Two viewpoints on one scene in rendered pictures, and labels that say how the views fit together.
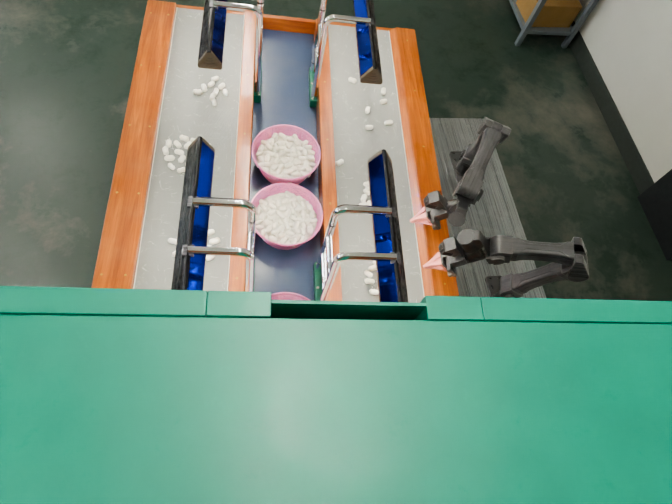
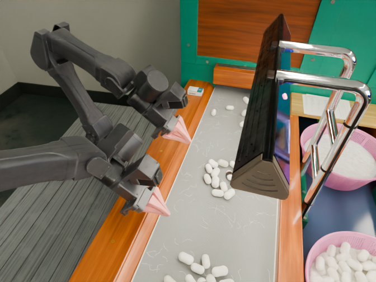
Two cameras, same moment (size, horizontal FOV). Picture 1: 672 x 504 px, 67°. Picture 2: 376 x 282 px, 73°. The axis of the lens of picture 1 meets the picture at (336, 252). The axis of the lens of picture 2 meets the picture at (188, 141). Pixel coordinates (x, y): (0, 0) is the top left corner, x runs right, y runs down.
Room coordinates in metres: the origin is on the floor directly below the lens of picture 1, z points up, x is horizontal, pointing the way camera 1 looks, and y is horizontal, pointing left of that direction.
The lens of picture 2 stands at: (1.31, 0.01, 1.34)
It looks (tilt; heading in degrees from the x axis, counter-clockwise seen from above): 42 degrees down; 216
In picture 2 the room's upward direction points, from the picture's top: straight up
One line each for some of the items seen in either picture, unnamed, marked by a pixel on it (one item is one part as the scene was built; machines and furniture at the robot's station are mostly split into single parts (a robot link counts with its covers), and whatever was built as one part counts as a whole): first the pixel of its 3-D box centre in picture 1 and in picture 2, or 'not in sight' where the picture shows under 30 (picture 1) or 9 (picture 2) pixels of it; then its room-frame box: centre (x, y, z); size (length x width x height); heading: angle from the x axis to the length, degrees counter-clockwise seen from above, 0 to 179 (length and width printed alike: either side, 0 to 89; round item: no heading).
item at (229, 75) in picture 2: not in sight; (250, 78); (0.39, -0.34, 0.83); 0.30 x 0.06 x 0.07; 109
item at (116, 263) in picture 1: (137, 182); not in sight; (0.92, 0.79, 0.67); 1.81 x 0.12 x 0.19; 19
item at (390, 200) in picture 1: (390, 241); (273, 72); (0.78, -0.14, 1.08); 0.62 x 0.08 x 0.07; 19
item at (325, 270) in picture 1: (351, 265); (290, 141); (0.76, -0.06, 0.90); 0.20 x 0.19 x 0.45; 19
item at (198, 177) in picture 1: (191, 233); not in sight; (0.60, 0.39, 1.08); 0.62 x 0.08 x 0.07; 19
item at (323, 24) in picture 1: (338, 51); not in sight; (1.68, 0.26, 0.90); 0.20 x 0.19 x 0.45; 19
